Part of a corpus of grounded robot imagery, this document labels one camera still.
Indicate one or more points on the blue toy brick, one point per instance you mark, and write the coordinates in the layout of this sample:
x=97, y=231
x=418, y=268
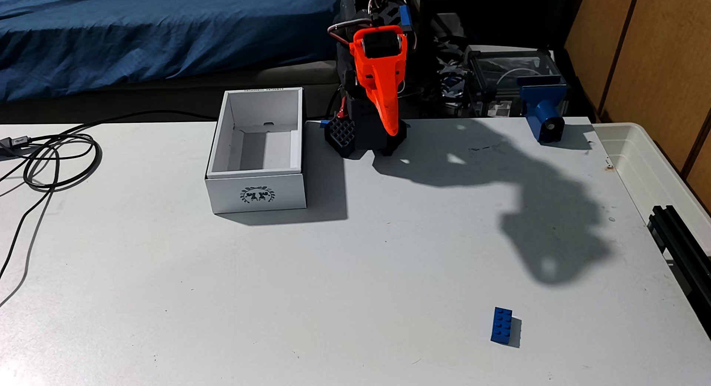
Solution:
x=501, y=326

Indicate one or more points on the white cardboard box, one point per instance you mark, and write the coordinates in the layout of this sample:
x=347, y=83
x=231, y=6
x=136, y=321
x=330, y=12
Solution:
x=255, y=196

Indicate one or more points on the clear plastic case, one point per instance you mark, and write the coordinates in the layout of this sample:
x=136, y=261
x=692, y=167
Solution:
x=500, y=69

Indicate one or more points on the grey bed base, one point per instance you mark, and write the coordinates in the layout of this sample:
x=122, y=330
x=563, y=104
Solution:
x=166, y=92

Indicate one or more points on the blue bed sheet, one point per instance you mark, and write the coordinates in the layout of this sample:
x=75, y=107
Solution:
x=139, y=36

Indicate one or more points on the white plastic bin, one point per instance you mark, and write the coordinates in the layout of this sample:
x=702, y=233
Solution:
x=639, y=164

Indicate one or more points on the wooden cabinet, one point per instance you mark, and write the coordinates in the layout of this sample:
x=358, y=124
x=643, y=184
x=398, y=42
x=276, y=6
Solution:
x=655, y=53

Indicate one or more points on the blue printed clamp mount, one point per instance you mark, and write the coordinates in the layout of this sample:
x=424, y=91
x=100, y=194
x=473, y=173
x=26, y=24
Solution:
x=541, y=103

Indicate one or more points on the black aluminium rail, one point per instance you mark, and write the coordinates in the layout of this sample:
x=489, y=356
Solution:
x=683, y=247

